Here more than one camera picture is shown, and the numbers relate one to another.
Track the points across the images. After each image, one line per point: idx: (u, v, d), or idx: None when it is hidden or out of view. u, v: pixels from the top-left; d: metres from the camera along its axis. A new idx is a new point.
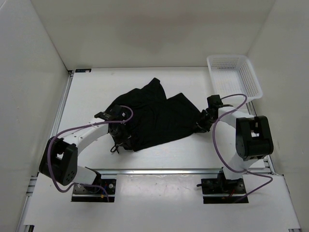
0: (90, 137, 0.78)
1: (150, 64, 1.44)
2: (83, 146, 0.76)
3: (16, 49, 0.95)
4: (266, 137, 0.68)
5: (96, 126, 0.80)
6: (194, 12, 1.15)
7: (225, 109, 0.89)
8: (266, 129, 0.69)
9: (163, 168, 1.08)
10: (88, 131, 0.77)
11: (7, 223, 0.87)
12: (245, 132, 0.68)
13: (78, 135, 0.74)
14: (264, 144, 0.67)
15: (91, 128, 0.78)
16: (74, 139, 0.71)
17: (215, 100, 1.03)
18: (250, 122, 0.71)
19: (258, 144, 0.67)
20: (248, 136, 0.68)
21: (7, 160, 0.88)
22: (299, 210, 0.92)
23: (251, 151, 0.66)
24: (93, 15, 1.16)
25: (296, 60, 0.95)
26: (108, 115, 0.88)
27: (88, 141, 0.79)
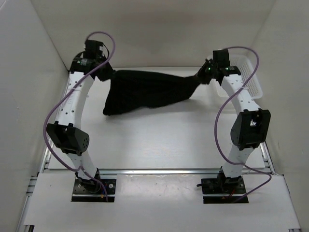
0: (80, 102, 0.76)
1: (150, 64, 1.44)
2: (79, 116, 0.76)
3: (16, 49, 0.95)
4: (262, 130, 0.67)
5: (79, 87, 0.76)
6: (194, 12, 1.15)
7: (231, 81, 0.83)
8: (266, 123, 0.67)
9: (163, 167, 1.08)
10: (75, 98, 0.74)
11: (7, 223, 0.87)
12: (244, 128, 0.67)
13: (70, 110, 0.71)
14: (258, 137, 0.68)
15: (76, 94, 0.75)
16: (69, 118, 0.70)
17: (221, 58, 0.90)
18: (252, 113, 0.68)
19: (252, 136, 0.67)
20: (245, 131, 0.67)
21: (7, 160, 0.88)
22: (299, 210, 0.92)
23: (244, 141, 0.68)
24: (93, 16, 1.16)
25: (296, 60, 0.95)
26: (84, 60, 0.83)
27: (80, 108, 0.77)
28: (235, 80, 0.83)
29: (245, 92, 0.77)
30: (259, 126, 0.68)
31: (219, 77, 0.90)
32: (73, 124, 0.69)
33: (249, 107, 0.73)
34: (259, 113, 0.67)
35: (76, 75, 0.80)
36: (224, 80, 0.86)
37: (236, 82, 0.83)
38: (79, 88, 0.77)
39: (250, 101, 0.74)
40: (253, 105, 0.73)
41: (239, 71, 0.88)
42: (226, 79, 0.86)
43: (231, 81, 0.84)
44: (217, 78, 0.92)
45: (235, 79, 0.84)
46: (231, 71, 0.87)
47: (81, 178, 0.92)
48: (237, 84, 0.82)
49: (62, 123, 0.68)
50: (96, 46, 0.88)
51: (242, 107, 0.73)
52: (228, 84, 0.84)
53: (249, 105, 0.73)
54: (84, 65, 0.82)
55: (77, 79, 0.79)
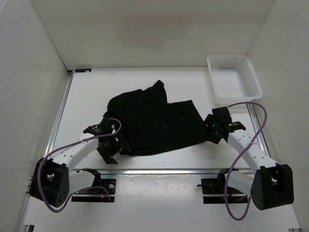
0: (80, 153, 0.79)
1: (150, 64, 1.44)
2: (74, 165, 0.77)
3: (16, 49, 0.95)
4: (287, 189, 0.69)
5: (86, 141, 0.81)
6: (194, 12, 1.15)
7: (238, 137, 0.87)
8: (287, 181, 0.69)
9: (163, 168, 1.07)
10: (77, 149, 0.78)
11: (7, 224, 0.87)
12: (270, 189, 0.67)
13: (68, 154, 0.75)
14: (285, 197, 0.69)
15: (80, 146, 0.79)
16: (64, 160, 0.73)
17: (222, 115, 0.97)
18: (271, 170, 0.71)
19: (279, 196, 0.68)
20: (270, 191, 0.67)
21: (7, 160, 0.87)
22: (299, 210, 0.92)
23: (272, 203, 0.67)
24: (93, 15, 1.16)
25: (296, 60, 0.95)
26: (97, 129, 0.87)
27: (78, 159, 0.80)
28: (242, 136, 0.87)
29: (255, 147, 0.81)
30: (283, 185, 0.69)
31: (224, 133, 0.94)
32: (66, 166, 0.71)
33: (265, 162, 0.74)
34: (279, 169, 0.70)
35: (87, 135, 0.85)
36: (231, 137, 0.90)
37: (244, 137, 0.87)
38: (85, 143, 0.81)
39: (265, 156, 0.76)
40: (270, 160, 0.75)
41: (243, 125, 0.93)
42: (231, 135, 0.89)
43: (239, 137, 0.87)
44: (221, 134, 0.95)
45: (241, 134, 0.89)
46: (234, 126, 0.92)
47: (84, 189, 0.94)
48: (245, 139, 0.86)
49: (55, 163, 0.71)
50: (110, 123, 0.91)
51: (258, 163, 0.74)
52: (236, 139, 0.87)
53: (265, 160, 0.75)
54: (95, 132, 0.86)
55: (86, 137, 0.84)
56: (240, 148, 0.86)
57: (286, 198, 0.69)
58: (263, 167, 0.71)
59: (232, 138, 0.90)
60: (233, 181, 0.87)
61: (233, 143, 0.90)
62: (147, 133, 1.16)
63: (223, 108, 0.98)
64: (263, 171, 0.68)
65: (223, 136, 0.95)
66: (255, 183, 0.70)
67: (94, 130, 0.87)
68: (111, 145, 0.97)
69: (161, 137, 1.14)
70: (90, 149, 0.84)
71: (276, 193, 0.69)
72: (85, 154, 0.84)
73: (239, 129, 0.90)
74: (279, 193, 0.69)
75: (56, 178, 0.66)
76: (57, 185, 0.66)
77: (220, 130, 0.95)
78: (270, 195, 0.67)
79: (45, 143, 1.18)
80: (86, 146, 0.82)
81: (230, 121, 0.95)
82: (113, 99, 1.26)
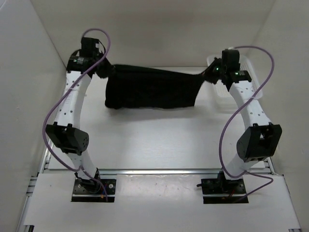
0: (78, 102, 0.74)
1: (150, 64, 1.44)
2: (78, 113, 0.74)
3: (16, 50, 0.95)
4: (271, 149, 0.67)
5: (77, 86, 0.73)
6: (194, 12, 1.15)
7: (241, 90, 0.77)
8: (274, 142, 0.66)
9: (163, 167, 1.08)
10: (73, 99, 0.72)
11: (7, 224, 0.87)
12: (253, 142, 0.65)
13: (68, 111, 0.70)
14: (266, 152, 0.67)
15: (74, 94, 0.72)
16: (68, 118, 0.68)
17: (230, 60, 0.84)
18: (261, 127, 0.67)
19: (260, 150, 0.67)
20: (254, 145, 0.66)
21: (7, 160, 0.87)
22: (299, 210, 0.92)
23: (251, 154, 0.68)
24: (93, 16, 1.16)
25: (296, 60, 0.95)
26: (80, 59, 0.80)
27: (79, 107, 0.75)
28: (245, 88, 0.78)
29: (255, 103, 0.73)
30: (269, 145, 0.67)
31: (228, 81, 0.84)
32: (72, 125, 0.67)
33: (259, 120, 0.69)
34: (271, 129, 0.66)
35: (74, 74, 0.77)
36: (233, 87, 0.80)
37: (246, 90, 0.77)
38: (76, 87, 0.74)
39: (261, 114, 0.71)
40: (263, 118, 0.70)
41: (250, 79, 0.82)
42: (235, 85, 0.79)
43: (241, 89, 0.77)
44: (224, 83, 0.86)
45: (245, 86, 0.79)
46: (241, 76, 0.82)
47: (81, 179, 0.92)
48: (247, 92, 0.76)
49: (60, 124, 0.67)
50: (92, 44, 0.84)
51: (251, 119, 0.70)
52: (237, 92, 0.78)
53: (260, 117, 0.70)
54: (80, 63, 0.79)
55: (75, 79, 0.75)
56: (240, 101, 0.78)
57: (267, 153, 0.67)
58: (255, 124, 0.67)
59: (234, 91, 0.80)
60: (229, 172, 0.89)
61: (234, 93, 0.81)
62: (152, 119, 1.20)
63: (234, 51, 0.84)
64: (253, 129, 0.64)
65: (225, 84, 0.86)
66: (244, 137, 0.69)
67: (77, 61, 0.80)
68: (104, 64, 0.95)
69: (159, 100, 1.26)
70: (84, 88, 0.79)
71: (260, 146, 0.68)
72: (84, 94, 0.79)
73: (245, 80, 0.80)
74: (262, 148, 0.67)
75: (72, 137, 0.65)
76: (74, 141, 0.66)
77: (224, 78, 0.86)
78: (252, 147, 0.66)
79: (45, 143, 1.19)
80: (79, 89, 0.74)
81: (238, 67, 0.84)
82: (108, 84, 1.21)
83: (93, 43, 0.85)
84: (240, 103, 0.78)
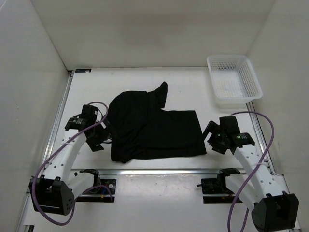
0: (70, 157, 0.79)
1: (150, 64, 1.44)
2: (68, 170, 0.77)
3: (16, 49, 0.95)
4: (290, 217, 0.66)
5: (72, 142, 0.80)
6: (194, 12, 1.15)
7: (246, 154, 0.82)
8: (292, 212, 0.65)
9: (163, 167, 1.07)
10: (66, 153, 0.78)
11: (7, 224, 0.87)
12: (271, 215, 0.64)
13: (59, 164, 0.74)
14: (285, 223, 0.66)
15: (67, 149, 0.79)
16: (57, 171, 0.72)
17: (229, 124, 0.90)
18: (276, 197, 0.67)
19: (279, 223, 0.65)
20: (271, 219, 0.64)
21: (7, 160, 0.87)
22: (299, 211, 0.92)
23: (270, 227, 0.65)
24: (93, 15, 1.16)
25: (296, 60, 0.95)
26: (79, 121, 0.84)
27: (71, 162, 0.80)
28: (250, 152, 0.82)
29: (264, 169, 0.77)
30: (286, 214, 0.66)
31: (231, 144, 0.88)
32: (60, 179, 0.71)
33: (272, 189, 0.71)
34: (285, 198, 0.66)
35: (71, 131, 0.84)
36: (237, 150, 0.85)
37: (251, 155, 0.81)
38: (71, 143, 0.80)
39: (272, 181, 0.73)
40: (275, 187, 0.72)
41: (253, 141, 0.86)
42: (239, 149, 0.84)
43: (247, 154, 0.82)
44: (228, 145, 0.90)
45: (250, 151, 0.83)
46: (244, 139, 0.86)
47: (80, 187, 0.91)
48: (253, 158, 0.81)
49: (48, 178, 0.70)
50: (92, 111, 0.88)
51: (264, 190, 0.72)
52: (243, 157, 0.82)
53: (272, 186, 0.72)
54: (80, 125, 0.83)
55: (71, 135, 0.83)
56: (245, 166, 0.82)
57: (286, 224, 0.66)
58: (269, 195, 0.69)
59: (238, 153, 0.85)
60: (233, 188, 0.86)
61: (239, 156, 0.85)
62: (142, 138, 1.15)
63: (231, 118, 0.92)
64: (268, 201, 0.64)
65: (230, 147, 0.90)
66: (257, 208, 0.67)
67: (77, 123, 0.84)
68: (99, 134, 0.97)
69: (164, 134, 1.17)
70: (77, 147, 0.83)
71: (278, 217, 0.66)
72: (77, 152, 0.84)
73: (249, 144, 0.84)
74: (280, 218, 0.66)
75: (54, 193, 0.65)
76: (58, 198, 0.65)
77: (226, 141, 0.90)
78: (269, 220, 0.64)
79: (45, 143, 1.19)
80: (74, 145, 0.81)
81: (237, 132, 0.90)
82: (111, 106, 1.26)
83: (92, 110, 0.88)
84: (247, 168, 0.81)
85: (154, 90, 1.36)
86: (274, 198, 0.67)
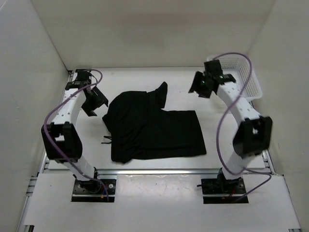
0: (75, 108, 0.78)
1: (150, 64, 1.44)
2: (74, 121, 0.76)
3: (16, 49, 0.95)
4: (265, 138, 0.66)
5: (75, 97, 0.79)
6: (194, 12, 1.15)
7: (227, 90, 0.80)
8: (268, 132, 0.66)
9: (163, 168, 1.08)
10: (70, 105, 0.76)
11: (7, 224, 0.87)
12: (246, 136, 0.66)
13: (65, 113, 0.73)
14: (262, 146, 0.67)
15: (70, 102, 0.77)
16: (65, 118, 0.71)
17: (213, 68, 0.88)
18: (253, 121, 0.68)
19: (255, 145, 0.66)
20: (248, 138, 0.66)
21: (7, 160, 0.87)
22: (300, 210, 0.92)
23: (247, 149, 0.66)
24: (93, 15, 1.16)
25: (296, 60, 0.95)
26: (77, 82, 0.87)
27: (75, 115, 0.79)
28: (231, 89, 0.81)
29: (243, 99, 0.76)
30: (262, 136, 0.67)
31: (214, 86, 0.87)
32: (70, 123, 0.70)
33: (250, 114, 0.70)
34: (261, 121, 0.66)
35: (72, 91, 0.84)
36: (220, 90, 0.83)
37: (232, 90, 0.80)
38: (74, 98, 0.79)
39: (250, 108, 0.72)
40: (253, 112, 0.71)
41: (234, 80, 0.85)
42: (221, 87, 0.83)
43: (228, 90, 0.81)
44: (211, 87, 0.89)
45: (231, 87, 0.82)
46: (226, 79, 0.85)
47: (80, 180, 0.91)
48: (233, 93, 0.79)
49: (58, 123, 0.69)
50: (86, 74, 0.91)
51: (242, 115, 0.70)
52: (225, 93, 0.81)
53: (250, 112, 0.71)
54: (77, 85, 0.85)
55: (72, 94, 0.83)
56: (228, 101, 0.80)
57: (262, 146, 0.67)
58: (246, 119, 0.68)
59: (221, 91, 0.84)
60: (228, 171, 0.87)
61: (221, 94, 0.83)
62: (142, 137, 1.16)
63: (214, 61, 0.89)
64: (245, 123, 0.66)
65: (212, 89, 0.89)
66: (238, 133, 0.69)
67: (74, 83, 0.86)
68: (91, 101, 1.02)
69: (164, 134, 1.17)
70: (80, 103, 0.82)
71: (255, 140, 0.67)
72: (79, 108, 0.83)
73: (231, 81, 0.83)
74: (256, 142, 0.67)
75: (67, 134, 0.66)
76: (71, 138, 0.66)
77: (209, 84, 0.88)
78: (246, 140, 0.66)
79: None
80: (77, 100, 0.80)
81: (220, 73, 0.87)
82: (110, 106, 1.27)
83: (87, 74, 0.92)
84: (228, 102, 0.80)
85: (154, 90, 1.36)
86: (251, 122, 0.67)
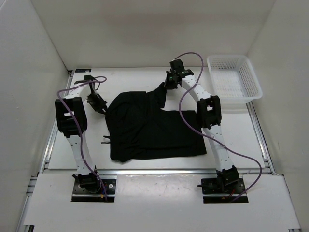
0: (82, 94, 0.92)
1: (150, 64, 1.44)
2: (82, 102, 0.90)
3: (16, 49, 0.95)
4: (218, 110, 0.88)
5: (82, 86, 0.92)
6: (194, 12, 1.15)
7: (188, 81, 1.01)
8: (218, 105, 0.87)
9: (163, 168, 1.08)
10: (79, 89, 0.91)
11: (7, 224, 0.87)
12: (203, 111, 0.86)
13: (76, 93, 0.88)
14: (216, 117, 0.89)
15: (79, 88, 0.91)
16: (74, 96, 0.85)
17: (176, 65, 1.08)
18: (207, 100, 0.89)
19: (210, 116, 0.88)
20: (204, 113, 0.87)
21: (7, 160, 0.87)
22: (299, 210, 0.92)
23: (205, 119, 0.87)
24: (93, 15, 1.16)
25: (296, 60, 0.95)
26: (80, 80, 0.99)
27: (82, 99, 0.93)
28: (190, 79, 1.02)
29: (199, 86, 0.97)
30: (215, 108, 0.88)
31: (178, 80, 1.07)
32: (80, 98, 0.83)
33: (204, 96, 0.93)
34: (213, 99, 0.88)
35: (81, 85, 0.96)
36: (183, 82, 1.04)
37: (191, 80, 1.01)
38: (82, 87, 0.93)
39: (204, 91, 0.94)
40: (207, 94, 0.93)
41: (192, 73, 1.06)
42: (183, 80, 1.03)
43: (188, 80, 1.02)
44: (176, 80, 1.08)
45: (190, 78, 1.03)
46: (186, 73, 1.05)
47: (80, 176, 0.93)
48: (192, 82, 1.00)
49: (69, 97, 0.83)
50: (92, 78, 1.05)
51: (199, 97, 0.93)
52: (186, 83, 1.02)
53: (204, 94, 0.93)
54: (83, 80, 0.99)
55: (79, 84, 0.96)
56: (188, 89, 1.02)
57: (216, 117, 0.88)
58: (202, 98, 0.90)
59: (184, 83, 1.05)
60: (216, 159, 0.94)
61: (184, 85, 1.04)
62: (143, 136, 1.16)
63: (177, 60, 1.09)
64: (202, 102, 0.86)
65: (177, 81, 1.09)
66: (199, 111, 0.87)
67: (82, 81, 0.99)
68: (96, 101, 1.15)
69: (164, 134, 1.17)
70: (86, 93, 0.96)
71: (210, 113, 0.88)
72: (85, 97, 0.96)
73: (189, 74, 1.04)
74: (210, 114, 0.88)
75: (78, 106, 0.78)
76: (81, 110, 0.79)
77: (175, 78, 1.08)
78: (203, 114, 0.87)
79: (45, 143, 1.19)
80: (85, 89, 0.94)
81: (182, 69, 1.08)
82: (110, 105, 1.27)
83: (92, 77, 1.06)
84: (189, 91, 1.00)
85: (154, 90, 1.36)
86: (205, 100, 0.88)
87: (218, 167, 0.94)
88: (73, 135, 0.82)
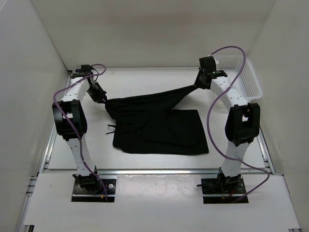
0: (80, 92, 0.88)
1: (150, 64, 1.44)
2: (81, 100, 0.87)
3: (16, 48, 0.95)
4: (255, 123, 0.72)
5: (80, 83, 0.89)
6: (194, 12, 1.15)
7: (219, 83, 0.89)
8: (256, 116, 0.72)
9: (163, 168, 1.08)
10: (77, 87, 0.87)
11: (7, 224, 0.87)
12: (236, 122, 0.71)
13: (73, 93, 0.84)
14: (252, 131, 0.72)
15: (77, 86, 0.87)
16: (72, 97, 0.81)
17: (207, 64, 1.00)
18: (243, 108, 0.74)
19: (245, 130, 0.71)
20: (238, 124, 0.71)
21: (7, 160, 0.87)
22: (299, 210, 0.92)
23: (238, 132, 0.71)
24: (93, 16, 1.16)
25: (296, 60, 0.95)
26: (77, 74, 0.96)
27: (80, 97, 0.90)
28: (223, 81, 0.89)
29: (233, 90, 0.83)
30: (251, 121, 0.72)
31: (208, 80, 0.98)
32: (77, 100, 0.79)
33: (240, 102, 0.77)
34: (250, 108, 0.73)
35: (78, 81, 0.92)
36: (213, 83, 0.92)
37: (224, 82, 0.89)
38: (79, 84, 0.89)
39: (240, 96, 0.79)
40: (243, 100, 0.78)
41: (225, 73, 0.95)
42: (214, 80, 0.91)
43: (220, 82, 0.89)
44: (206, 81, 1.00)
45: (222, 79, 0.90)
46: (218, 74, 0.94)
47: (80, 176, 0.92)
48: (225, 85, 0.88)
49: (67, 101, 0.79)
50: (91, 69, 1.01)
51: (232, 102, 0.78)
52: (217, 85, 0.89)
53: (240, 100, 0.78)
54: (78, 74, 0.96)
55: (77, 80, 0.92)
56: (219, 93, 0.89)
57: (252, 131, 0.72)
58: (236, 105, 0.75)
59: (214, 85, 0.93)
60: (226, 169, 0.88)
61: (214, 87, 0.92)
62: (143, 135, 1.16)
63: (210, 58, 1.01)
64: (235, 110, 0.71)
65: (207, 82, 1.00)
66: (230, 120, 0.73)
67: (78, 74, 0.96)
68: (95, 93, 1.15)
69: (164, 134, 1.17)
70: (84, 89, 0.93)
71: (245, 126, 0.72)
72: (82, 94, 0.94)
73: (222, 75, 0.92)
74: (246, 127, 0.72)
75: (76, 109, 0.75)
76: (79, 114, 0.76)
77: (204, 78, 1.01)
78: (237, 126, 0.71)
79: (45, 144, 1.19)
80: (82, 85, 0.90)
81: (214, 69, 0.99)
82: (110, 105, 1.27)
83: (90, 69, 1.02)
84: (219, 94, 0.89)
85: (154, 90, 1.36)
86: (241, 108, 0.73)
87: (224, 173, 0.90)
88: (73, 138, 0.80)
